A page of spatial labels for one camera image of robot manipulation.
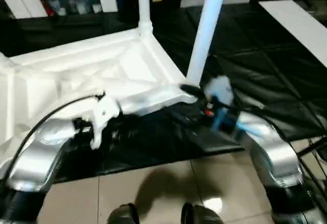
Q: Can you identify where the white plastic table leg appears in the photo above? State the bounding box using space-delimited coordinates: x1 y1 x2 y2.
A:
137 0 154 38
0 52 12 68
185 0 231 86

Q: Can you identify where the white plastic table top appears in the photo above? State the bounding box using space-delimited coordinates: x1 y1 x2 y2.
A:
0 27 199 175

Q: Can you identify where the black stand leg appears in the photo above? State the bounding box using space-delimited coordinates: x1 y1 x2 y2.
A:
297 141 327 156

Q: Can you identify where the white flat board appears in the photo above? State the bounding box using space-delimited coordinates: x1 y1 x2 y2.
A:
259 0 327 68

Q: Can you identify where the red bottle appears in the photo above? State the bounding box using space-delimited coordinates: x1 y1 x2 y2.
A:
44 0 55 17

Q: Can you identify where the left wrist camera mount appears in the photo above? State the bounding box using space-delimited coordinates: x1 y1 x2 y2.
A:
90 95 121 151

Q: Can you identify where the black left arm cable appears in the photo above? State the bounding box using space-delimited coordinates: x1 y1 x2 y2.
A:
6 93 106 181

